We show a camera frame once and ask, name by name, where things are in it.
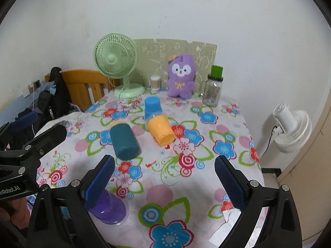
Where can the teal cup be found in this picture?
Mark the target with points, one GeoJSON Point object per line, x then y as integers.
{"type": "Point", "coordinates": [125, 142]}

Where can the glass bottle with green cap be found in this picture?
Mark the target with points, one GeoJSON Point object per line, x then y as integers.
{"type": "Point", "coordinates": [212, 90]}

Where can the white paper scrap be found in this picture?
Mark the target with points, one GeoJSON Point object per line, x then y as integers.
{"type": "Point", "coordinates": [227, 224]}

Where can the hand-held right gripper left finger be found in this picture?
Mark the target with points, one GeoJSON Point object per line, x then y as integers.
{"type": "Point", "coordinates": [99, 183]}

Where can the wooden chair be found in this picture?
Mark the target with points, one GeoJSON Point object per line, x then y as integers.
{"type": "Point", "coordinates": [80, 82]}

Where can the purple plush toy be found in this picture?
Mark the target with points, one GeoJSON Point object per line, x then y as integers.
{"type": "Point", "coordinates": [181, 80]}

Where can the green desk fan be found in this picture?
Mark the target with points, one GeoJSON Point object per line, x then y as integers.
{"type": "Point", "coordinates": [115, 56]}

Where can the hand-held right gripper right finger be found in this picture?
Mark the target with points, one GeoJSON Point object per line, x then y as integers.
{"type": "Point", "coordinates": [230, 183]}

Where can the black bag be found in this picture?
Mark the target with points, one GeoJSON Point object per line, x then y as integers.
{"type": "Point", "coordinates": [55, 100]}

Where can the person's left hand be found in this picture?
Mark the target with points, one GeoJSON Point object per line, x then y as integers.
{"type": "Point", "coordinates": [14, 211]}

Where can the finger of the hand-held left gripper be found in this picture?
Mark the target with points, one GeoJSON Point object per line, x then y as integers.
{"type": "Point", "coordinates": [49, 137]}
{"type": "Point", "coordinates": [24, 120]}

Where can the patterned cardboard sheet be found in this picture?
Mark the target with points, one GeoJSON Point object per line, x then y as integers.
{"type": "Point", "coordinates": [155, 54]}

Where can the floral tablecloth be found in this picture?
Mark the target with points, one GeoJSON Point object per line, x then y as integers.
{"type": "Point", "coordinates": [181, 186]}

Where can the purple cup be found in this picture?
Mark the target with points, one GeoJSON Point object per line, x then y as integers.
{"type": "Point", "coordinates": [111, 209]}

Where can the white clip fan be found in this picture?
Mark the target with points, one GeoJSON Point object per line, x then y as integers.
{"type": "Point", "coordinates": [292, 129]}

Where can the orange cup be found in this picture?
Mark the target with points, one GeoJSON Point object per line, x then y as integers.
{"type": "Point", "coordinates": [161, 130]}

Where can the cotton swab jar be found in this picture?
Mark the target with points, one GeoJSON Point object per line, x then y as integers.
{"type": "Point", "coordinates": [155, 83]}

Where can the blue cup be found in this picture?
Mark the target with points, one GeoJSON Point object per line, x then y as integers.
{"type": "Point", "coordinates": [152, 106]}

